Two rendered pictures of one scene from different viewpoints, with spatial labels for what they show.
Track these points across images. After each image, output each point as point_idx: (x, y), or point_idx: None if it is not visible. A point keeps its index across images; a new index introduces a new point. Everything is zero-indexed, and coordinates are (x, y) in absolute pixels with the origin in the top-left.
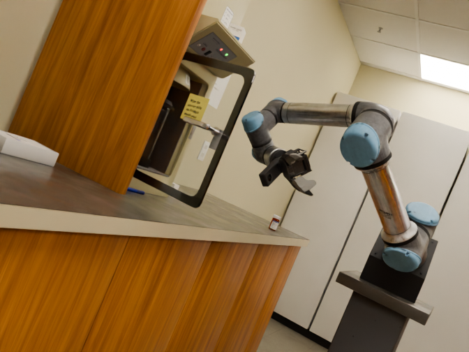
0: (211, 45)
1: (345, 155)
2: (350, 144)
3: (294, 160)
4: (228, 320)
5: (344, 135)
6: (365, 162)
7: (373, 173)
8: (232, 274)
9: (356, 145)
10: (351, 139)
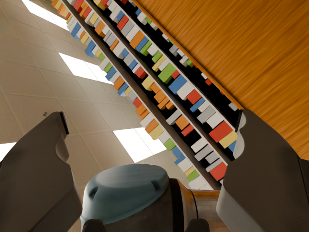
0: None
1: (135, 183)
2: (112, 179)
3: (55, 117)
4: None
5: (89, 189)
6: (154, 168)
7: (191, 189)
8: None
9: (117, 173)
10: (101, 177)
